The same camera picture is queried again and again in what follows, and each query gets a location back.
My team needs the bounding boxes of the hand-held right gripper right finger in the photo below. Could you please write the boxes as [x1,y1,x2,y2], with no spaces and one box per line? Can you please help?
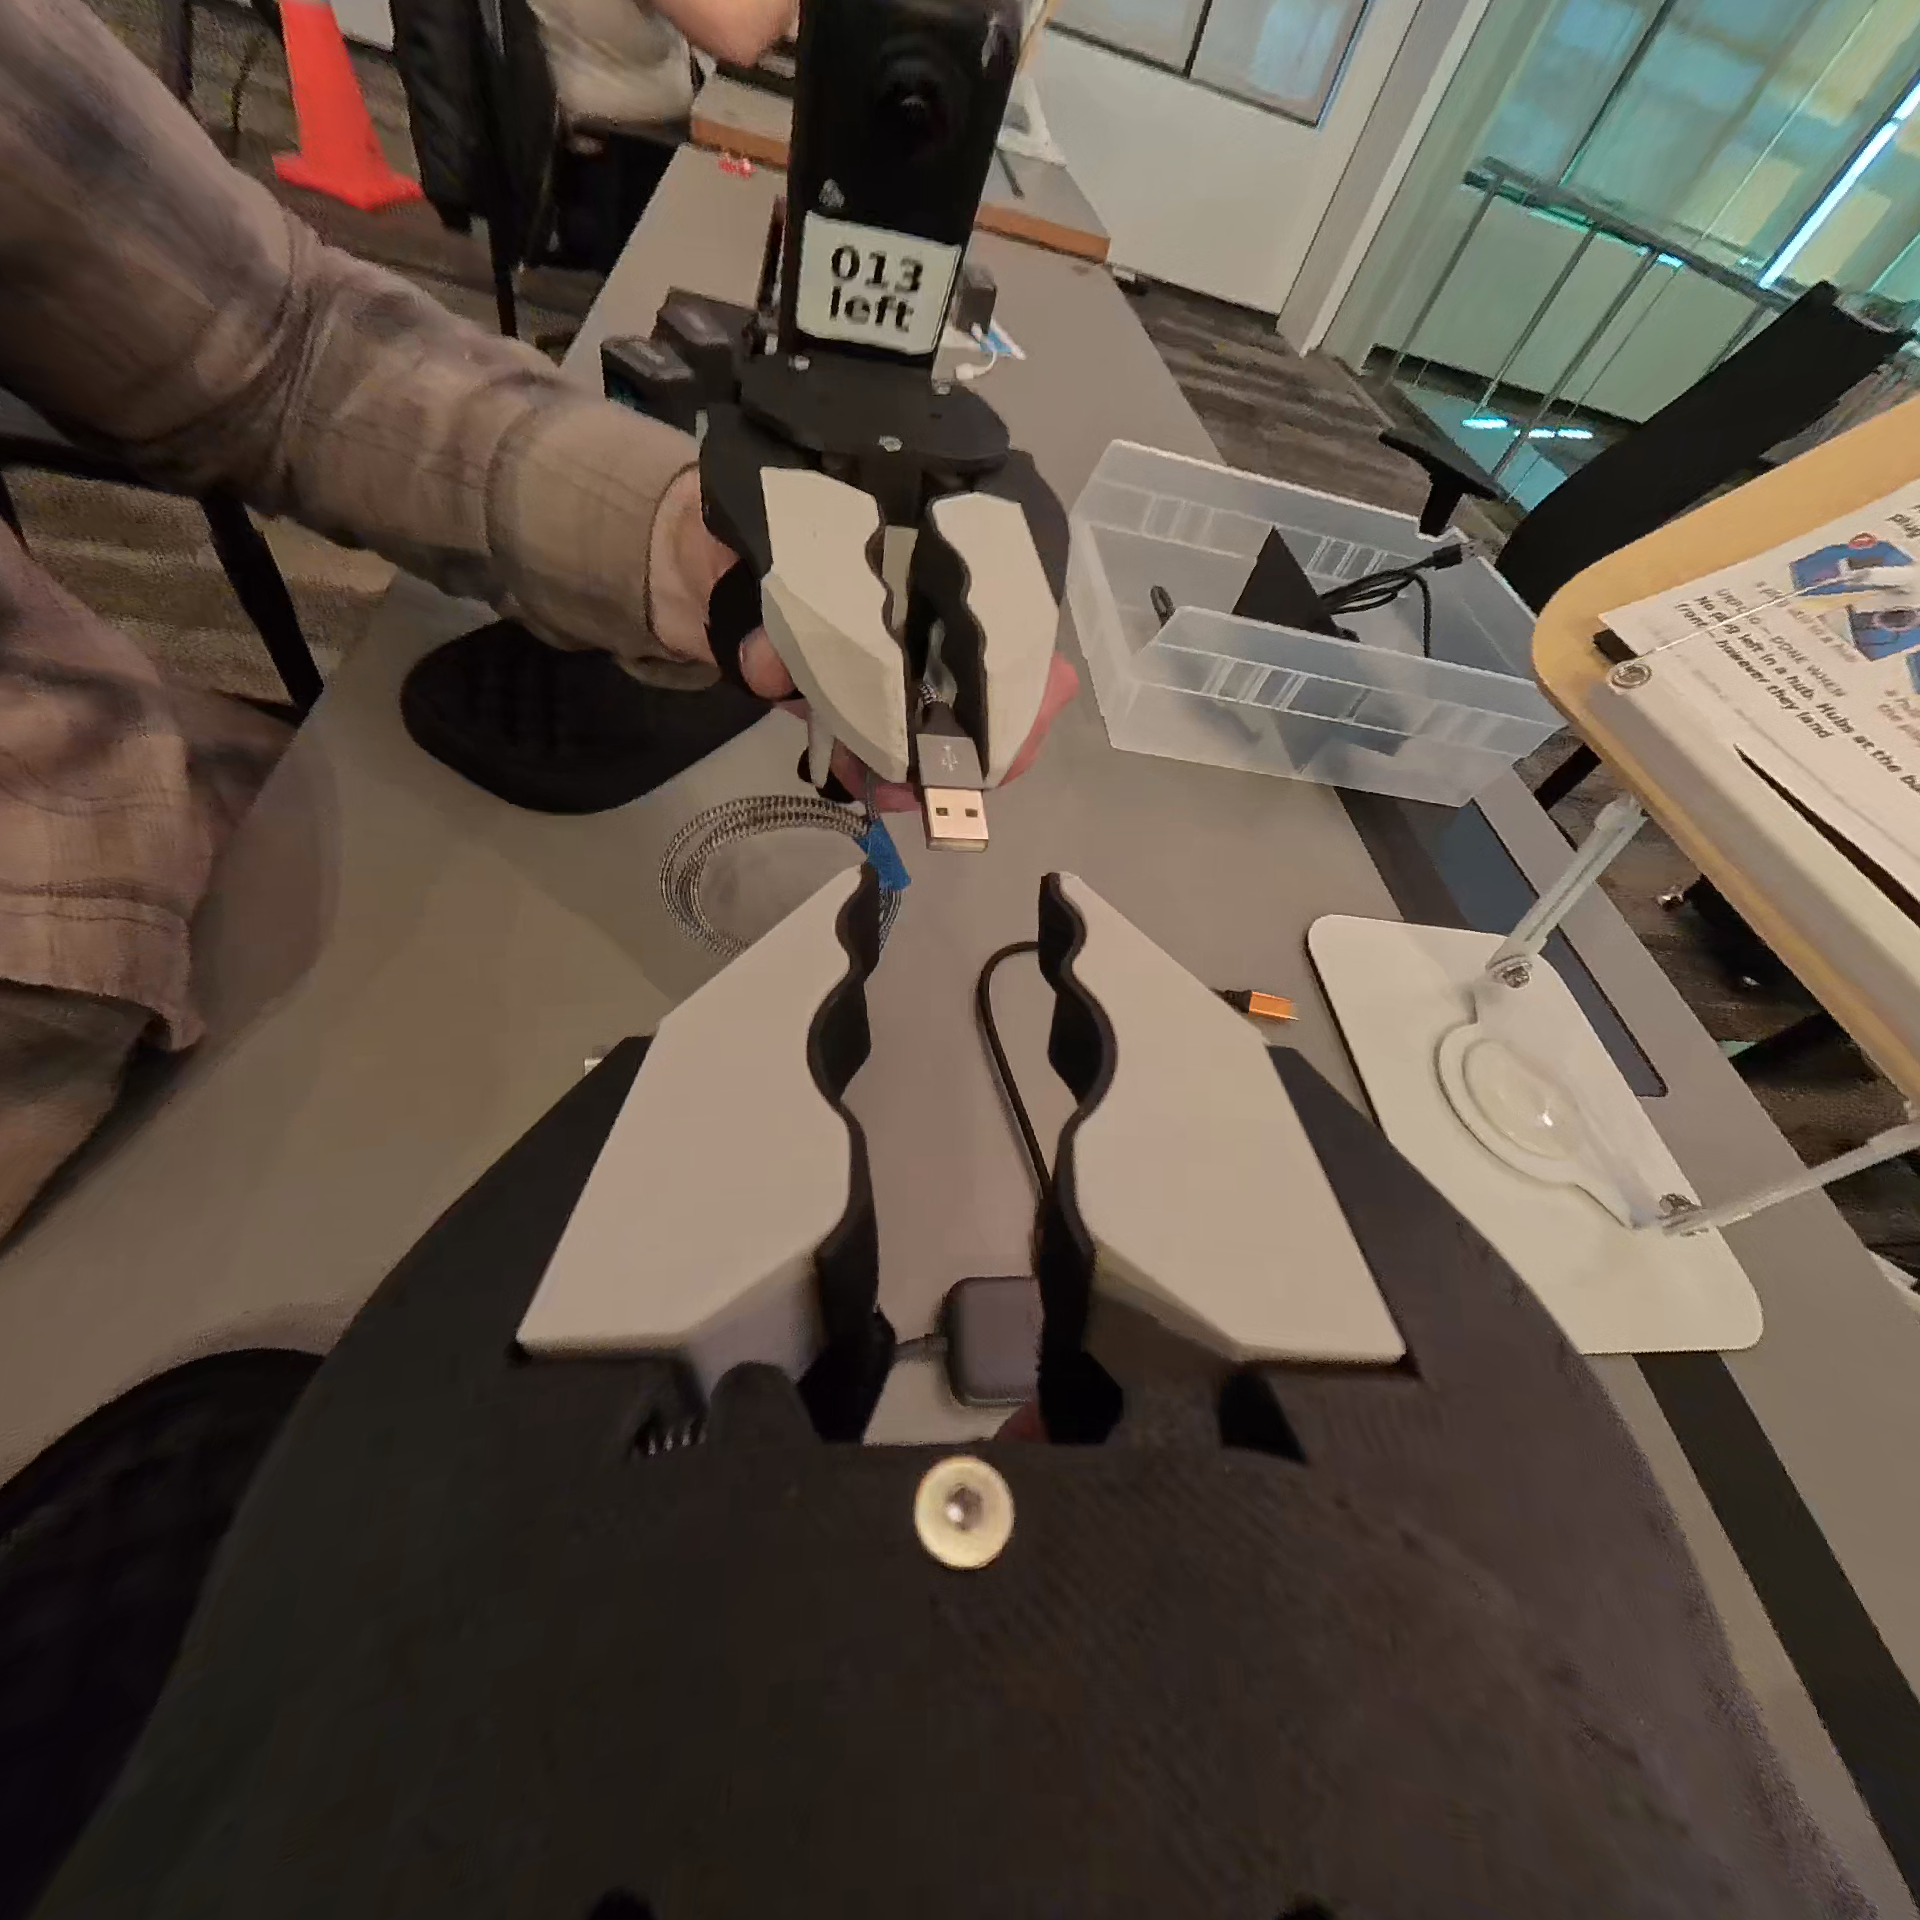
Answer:
[1029,877,1405,1437]

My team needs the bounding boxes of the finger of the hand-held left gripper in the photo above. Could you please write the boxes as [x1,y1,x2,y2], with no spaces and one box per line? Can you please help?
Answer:
[749,466,923,788]
[915,491,1058,788]

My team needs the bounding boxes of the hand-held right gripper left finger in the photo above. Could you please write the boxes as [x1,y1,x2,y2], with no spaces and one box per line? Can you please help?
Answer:
[515,870,893,1437]

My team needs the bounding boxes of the orange usb cable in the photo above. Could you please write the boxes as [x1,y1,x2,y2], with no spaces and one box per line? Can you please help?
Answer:
[975,940,1297,1292]

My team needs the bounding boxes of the silver braided usb cable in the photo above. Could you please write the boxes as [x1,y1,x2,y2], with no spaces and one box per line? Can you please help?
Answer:
[653,540,1001,956]

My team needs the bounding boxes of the clear plastic bin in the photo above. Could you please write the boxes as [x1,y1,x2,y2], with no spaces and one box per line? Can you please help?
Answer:
[1065,442,1571,807]

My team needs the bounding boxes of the slim black usb hub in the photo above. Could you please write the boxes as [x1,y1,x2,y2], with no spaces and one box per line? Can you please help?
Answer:
[940,1277,1052,1413]

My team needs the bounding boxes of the black spare cable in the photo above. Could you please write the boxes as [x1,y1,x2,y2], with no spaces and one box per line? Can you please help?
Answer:
[1320,540,1471,638]

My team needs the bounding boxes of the person's left forearm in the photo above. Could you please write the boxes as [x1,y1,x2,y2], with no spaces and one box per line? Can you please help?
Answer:
[0,0,721,662]

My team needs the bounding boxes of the person's left hand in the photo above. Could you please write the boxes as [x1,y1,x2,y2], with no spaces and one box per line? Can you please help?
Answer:
[646,466,1082,819]

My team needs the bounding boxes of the wooden side table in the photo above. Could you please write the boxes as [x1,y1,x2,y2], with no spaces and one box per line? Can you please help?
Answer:
[690,77,1111,266]

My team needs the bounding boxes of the black bin divider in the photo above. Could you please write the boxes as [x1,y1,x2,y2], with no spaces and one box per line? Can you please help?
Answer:
[1230,533,1338,638]

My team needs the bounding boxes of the small black adapter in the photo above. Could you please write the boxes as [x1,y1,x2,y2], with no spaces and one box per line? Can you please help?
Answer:
[599,292,752,423]

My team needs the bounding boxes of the white stand base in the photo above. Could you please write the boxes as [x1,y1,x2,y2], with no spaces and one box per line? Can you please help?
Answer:
[1307,786,1920,1353]

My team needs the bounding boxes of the orange plastic object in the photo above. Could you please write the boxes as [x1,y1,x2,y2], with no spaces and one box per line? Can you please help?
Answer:
[270,0,421,213]

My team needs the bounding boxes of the instruction sheet on stand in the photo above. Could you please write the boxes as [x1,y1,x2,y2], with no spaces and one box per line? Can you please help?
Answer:
[1529,406,1920,1098]

